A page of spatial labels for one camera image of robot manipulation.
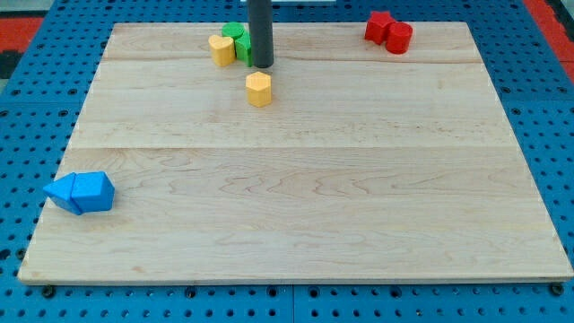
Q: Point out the green star block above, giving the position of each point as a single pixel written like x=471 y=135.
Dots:
x=243 y=49

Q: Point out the yellow heart block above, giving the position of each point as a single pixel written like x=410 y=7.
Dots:
x=222 y=50

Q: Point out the red star block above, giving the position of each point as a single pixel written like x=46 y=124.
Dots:
x=377 y=26

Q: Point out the light wooden board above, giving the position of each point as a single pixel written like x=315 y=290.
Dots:
x=366 y=168

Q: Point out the yellow hexagon block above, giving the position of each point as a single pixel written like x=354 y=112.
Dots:
x=259 y=89

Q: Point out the green cylinder block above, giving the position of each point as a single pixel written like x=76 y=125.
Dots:
x=233 y=30

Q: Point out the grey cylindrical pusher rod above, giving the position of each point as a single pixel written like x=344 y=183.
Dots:
x=260 y=23

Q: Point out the red cylinder block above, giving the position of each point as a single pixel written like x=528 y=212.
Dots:
x=399 y=37

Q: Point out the blue pentagon block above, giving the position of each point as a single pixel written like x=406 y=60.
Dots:
x=93 y=192

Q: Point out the blue triangle block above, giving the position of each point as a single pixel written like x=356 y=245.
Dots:
x=60 y=192

